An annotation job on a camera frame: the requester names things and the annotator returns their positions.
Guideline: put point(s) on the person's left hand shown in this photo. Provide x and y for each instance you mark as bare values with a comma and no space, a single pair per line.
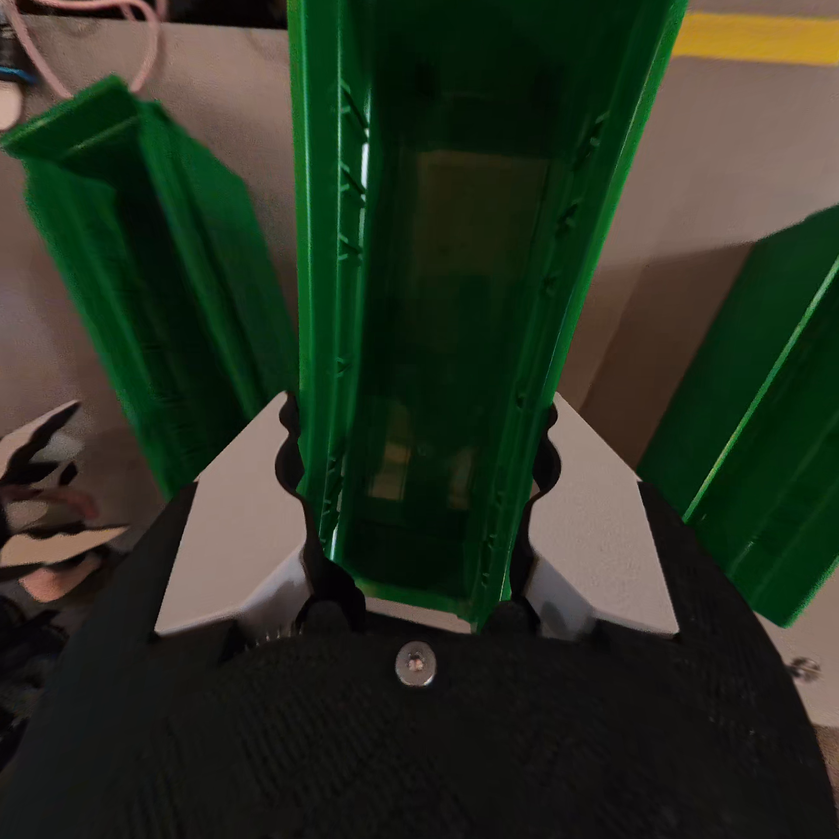
62,580

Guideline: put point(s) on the yellow tape strip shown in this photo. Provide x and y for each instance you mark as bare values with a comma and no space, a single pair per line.
754,38

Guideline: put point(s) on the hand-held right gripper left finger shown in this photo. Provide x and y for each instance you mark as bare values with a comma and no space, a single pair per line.
229,537

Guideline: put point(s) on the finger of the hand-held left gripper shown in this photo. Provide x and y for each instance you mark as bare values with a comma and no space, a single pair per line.
26,452
46,547

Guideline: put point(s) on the metal screw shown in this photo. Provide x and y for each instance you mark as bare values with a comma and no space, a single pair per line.
805,670

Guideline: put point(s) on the green plastic bin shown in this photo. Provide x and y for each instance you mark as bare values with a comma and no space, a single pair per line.
459,328
164,295
786,511
734,367

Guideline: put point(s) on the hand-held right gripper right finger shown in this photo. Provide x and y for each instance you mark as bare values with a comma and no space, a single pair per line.
603,537

